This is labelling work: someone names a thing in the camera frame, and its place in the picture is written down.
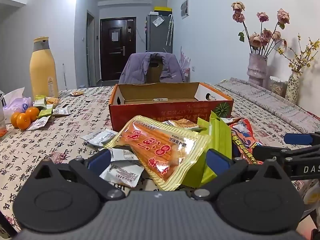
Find dark brown entrance door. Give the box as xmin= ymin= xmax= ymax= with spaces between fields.
xmin=100 ymin=17 xmax=137 ymax=82

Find orange fruit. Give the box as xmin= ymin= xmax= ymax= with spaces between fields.
xmin=16 ymin=113 xmax=31 ymax=130
xmin=25 ymin=107 xmax=40 ymax=122
xmin=10 ymin=112 xmax=22 ymax=128

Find orange white snack packet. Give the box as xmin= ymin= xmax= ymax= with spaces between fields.
xmin=162 ymin=119 xmax=205 ymax=132

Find large orange snack packet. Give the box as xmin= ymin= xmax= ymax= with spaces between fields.
xmin=104 ymin=115 xmax=213 ymax=192

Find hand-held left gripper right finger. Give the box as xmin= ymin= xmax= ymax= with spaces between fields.
xmin=190 ymin=149 xmax=288 ymax=202

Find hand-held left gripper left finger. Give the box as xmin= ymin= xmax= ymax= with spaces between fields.
xmin=30 ymin=149 xmax=126 ymax=202

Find wall picture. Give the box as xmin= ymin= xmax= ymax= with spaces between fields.
xmin=180 ymin=0 xmax=190 ymax=20

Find purple tissue pack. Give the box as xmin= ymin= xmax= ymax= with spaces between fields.
xmin=2 ymin=87 xmax=33 ymax=124

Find folded pink patterned cloth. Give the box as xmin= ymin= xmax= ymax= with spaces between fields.
xmin=212 ymin=77 xmax=320 ymax=134

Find yellow flower branches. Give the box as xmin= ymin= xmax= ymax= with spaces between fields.
xmin=275 ymin=34 xmax=320 ymax=74

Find white folded umbrella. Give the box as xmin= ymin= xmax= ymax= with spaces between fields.
xmin=166 ymin=14 xmax=173 ymax=46

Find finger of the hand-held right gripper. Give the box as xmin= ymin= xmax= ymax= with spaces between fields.
xmin=252 ymin=144 xmax=293 ymax=165
xmin=284 ymin=132 xmax=320 ymax=147

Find wooden chair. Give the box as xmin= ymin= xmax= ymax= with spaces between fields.
xmin=144 ymin=54 xmax=163 ymax=83

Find dried pink roses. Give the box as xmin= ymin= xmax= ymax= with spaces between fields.
xmin=231 ymin=1 xmax=290 ymax=55

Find yellow thermos bottle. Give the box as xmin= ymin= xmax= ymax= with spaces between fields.
xmin=29 ymin=36 xmax=60 ymax=99

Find grey interior door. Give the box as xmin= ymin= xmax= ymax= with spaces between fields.
xmin=86 ymin=10 xmax=97 ymax=87

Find orange cardboard box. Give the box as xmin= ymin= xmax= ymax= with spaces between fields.
xmin=108 ymin=82 xmax=234 ymax=132

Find red snack packet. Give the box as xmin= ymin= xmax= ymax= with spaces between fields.
xmin=229 ymin=119 xmax=264 ymax=165

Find pink textured vase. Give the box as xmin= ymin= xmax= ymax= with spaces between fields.
xmin=247 ymin=53 xmax=268 ymax=87

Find grey refrigerator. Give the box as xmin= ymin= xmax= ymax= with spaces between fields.
xmin=146 ymin=14 xmax=173 ymax=54

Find purple puffer jacket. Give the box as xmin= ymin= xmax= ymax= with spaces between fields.
xmin=119 ymin=52 xmax=187 ymax=84

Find clear storage jar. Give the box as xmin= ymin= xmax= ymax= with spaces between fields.
xmin=269 ymin=76 xmax=288 ymax=98

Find small floral vase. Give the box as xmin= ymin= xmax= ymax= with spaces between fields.
xmin=285 ymin=71 xmax=300 ymax=104

